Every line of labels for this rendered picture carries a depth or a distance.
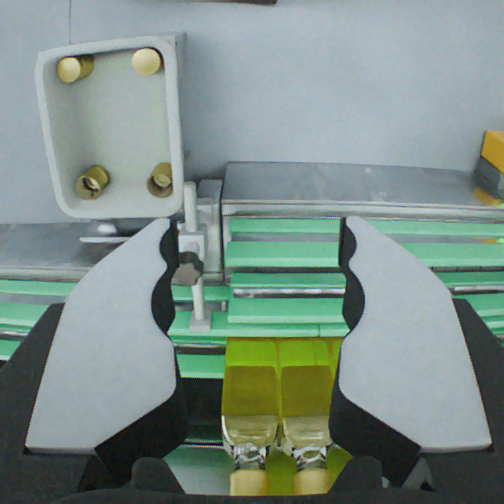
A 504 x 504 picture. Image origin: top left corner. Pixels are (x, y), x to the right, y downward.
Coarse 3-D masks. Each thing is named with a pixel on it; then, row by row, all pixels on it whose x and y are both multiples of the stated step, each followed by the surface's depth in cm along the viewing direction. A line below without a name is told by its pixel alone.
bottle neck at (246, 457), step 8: (240, 448) 35; (248, 448) 35; (256, 448) 35; (240, 456) 35; (248, 456) 34; (256, 456) 34; (264, 456) 35; (240, 464) 34; (248, 464) 34; (256, 464) 34; (264, 464) 35
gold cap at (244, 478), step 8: (232, 472) 33; (240, 472) 33; (248, 472) 33; (256, 472) 33; (264, 472) 33; (232, 480) 33; (240, 480) 32; (248, 480) 32; (256, 480) 32; (264, 480) 33; (232, 488) 32; (240, 488) 31; (248, 488) 31; (256, 488) 31; (264, 488) 32
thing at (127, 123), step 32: (96, 64) 47; (128, 64) 47; (64, 96) 46; (96, 96) 49; (128, 96) 49; (160, 96) 49; (64, 128) 48; (96, 128) 52; (128, 128) 52; (160, 128) 52; (64, 160) 49; (96, 160) 54; (128, 160) 54; (160, 160) 54; (64, 192) 50; (128, 192) 54
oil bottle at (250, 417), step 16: (240, 352) 44; (256, 352) 44; (272, 352) 44; (224, 368) 42; (240, 368) 42; (256, 368) 42; (272, 368) 42; (224, 384) 40; (240, 384) 40; (256, 384) 40; (272, 384) 40; (224, 400) 38; (240, 400) 38; (256, 400) 38; (272, 400) 38; (224, 416) 37; (240, 416) 37; (256, 416) 37; (272, 416) 37; (224, 432) 36; (240, 432) 36; (256, 432) 36; (272, 432) 36; (224, 448) 38; (272, 448) 36
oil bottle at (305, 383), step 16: (320, 336) 46; (288, 352) 44; (304, 352) 44; (320, 352) 44; (288, 368) 42; (304, 368) 42; (320, 368) 42; (288, 384) 40; (304, 384) 40; (320, 384) 40; (288, 400) 39; (304, 400) 38; (320, 400) 38; (288, 416) 37; (304, 416) 37; (320, 416) 37; (288, 432) 36; (304, 432) 36; (320, 432) 36; (288, 448) 36
